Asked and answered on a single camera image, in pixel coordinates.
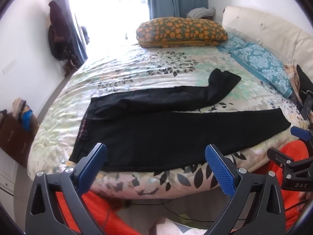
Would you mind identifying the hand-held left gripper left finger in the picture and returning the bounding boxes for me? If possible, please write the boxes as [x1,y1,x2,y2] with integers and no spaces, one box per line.
[26,143,107,235]

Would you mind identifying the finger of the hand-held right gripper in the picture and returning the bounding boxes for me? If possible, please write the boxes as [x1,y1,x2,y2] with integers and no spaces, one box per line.
[267,148,313,190]
[291,126,313,143]

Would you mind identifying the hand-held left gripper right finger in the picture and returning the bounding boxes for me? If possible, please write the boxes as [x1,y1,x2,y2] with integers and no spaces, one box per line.
[205,144,286,235]

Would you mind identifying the black pants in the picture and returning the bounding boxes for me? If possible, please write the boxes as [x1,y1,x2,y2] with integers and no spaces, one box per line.
[69,69,291,172]

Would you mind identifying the black phone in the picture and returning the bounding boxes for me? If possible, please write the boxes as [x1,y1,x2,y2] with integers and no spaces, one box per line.
[300,98,313,118]

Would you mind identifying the black cloth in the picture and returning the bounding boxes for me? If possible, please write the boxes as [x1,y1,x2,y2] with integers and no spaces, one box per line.
[296,65,313,98]

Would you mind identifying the beige patterned cloth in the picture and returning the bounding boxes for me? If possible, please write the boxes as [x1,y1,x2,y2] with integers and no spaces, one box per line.
[284,64,302,103]

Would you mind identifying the teal patterned pillow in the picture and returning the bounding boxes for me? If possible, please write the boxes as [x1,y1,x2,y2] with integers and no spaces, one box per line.
[231,42,294,98]

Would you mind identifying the blue cloth item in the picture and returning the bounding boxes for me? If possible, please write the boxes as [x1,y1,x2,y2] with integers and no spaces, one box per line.
[21,110,33,130]

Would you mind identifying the brown wooden cabinet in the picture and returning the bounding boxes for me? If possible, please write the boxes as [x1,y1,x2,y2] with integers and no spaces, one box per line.
[0,113,41,168]

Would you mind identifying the white drawer unit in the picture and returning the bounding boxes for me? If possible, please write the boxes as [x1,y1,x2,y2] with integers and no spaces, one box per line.
[0,149,19,196]

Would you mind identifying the beige cloth pile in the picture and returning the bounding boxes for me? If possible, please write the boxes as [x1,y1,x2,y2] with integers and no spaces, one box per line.
[12,98,31,120]

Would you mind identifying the brown boots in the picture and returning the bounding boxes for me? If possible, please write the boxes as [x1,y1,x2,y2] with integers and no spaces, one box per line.
[64,59,77,77]

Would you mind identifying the bed with floral duvet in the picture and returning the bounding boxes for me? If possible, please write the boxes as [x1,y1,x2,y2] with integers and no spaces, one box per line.
[27,43,313,199]

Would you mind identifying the cream padded headboard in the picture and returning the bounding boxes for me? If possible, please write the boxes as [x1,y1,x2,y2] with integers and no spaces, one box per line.
[222,5,313,66]

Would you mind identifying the light blue patterned pillow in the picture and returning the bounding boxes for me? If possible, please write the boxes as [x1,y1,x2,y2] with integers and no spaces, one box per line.
[216,35,246,54]

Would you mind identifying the dark grey curtain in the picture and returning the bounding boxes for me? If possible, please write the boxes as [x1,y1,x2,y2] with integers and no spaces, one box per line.
[51,0,88,64]

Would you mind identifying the hanging dark clothes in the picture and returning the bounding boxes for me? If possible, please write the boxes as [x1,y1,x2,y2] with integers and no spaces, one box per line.
[48,0,81,61]

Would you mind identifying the orange floral pillow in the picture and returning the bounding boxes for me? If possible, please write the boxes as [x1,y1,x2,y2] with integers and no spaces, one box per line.
[136,17,228,48]

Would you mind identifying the glass balcony door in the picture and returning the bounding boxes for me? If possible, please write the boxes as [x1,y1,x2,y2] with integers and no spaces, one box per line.
[70,0,149,47]

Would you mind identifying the grey knitted cloth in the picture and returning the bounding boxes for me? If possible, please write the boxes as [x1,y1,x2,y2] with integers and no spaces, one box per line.
[186,7,216,19]

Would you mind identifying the black cable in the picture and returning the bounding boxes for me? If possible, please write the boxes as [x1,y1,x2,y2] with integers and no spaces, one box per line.
[127,199,216,221]

